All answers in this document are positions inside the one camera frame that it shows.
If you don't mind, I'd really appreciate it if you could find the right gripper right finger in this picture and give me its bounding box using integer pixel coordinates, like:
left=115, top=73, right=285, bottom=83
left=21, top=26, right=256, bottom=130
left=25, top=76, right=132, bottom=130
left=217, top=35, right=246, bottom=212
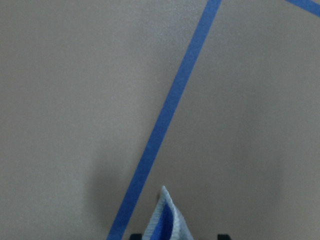
left=217, top=234, right=229, bottom=240

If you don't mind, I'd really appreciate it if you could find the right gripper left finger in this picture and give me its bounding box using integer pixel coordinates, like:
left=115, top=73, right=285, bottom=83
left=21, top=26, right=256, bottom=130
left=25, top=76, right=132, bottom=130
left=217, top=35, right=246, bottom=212
left=130, top=233, right=143, bottom=240

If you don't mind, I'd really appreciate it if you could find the blue grey towel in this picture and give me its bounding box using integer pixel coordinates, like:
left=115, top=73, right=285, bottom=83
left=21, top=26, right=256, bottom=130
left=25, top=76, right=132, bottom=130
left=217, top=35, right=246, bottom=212
left=142, top=186, right=193, bottom=240

